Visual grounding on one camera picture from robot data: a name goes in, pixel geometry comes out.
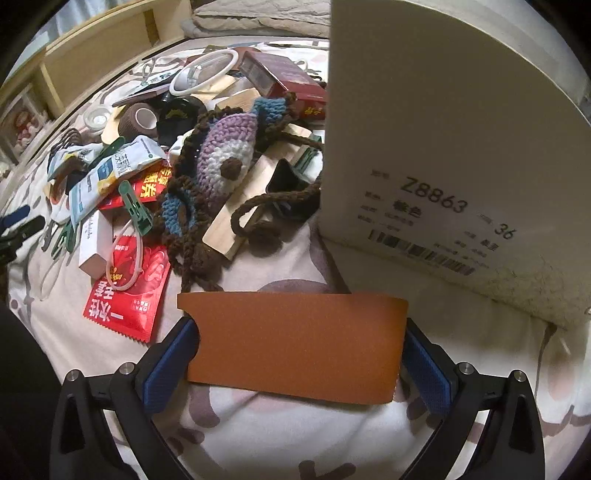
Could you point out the green clothes peg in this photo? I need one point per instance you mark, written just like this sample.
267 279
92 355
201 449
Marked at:
136 207

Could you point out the light wooden block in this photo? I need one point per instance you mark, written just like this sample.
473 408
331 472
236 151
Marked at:
240 99

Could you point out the dark red box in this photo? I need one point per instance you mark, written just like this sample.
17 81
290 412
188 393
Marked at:
286 78

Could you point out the small green clip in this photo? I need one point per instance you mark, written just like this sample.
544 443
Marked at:
64 235

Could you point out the white cardboard box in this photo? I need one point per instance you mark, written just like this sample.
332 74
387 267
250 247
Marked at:
415 138

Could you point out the brown leather sleeve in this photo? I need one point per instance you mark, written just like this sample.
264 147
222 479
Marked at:
295 346

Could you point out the brown hair claw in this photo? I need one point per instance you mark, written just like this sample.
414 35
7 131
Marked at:
67 138

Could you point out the brown tape roll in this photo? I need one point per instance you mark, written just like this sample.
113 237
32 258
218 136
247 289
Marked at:
138 117

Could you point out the small blue white sachet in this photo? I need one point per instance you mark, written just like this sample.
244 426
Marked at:
69 159

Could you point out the dark green clip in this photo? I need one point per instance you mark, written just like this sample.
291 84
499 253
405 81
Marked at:
307 154

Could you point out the long wooden board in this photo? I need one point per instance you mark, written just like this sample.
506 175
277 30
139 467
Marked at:
258 194

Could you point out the black clip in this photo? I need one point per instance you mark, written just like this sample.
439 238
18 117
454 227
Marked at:
284 180

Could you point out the plush doll in case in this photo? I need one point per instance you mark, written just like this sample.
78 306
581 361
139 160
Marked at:
23 121

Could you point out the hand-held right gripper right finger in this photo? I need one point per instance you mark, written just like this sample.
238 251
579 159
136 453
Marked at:
427 374

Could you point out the small red packet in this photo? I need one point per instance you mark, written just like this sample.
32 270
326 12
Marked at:
143 189

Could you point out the large red packet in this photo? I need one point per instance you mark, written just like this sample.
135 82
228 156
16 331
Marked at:
129 300

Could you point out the person's dark clothing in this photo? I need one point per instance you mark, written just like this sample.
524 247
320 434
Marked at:
23 392

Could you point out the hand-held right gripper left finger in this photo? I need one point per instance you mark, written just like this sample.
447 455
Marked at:
164 374

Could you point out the white rimmed magnifier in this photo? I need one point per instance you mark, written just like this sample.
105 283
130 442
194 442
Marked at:
203 71

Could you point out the wooden shelf unit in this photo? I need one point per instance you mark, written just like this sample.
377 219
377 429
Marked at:
92 60

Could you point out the white tape roll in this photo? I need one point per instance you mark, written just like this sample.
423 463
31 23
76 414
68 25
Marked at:
98 118

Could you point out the purple crochet pouch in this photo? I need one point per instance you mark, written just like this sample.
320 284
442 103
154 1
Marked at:
221 147

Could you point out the small white box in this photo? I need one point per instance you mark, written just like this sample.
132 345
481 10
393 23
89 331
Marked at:
94 247

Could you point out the black jar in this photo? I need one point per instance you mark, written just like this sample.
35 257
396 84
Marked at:
178 117

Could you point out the beige quilted pillow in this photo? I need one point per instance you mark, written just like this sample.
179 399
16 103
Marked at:
258 14

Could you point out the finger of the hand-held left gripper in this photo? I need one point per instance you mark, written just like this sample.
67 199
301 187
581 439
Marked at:
16 217
23 235

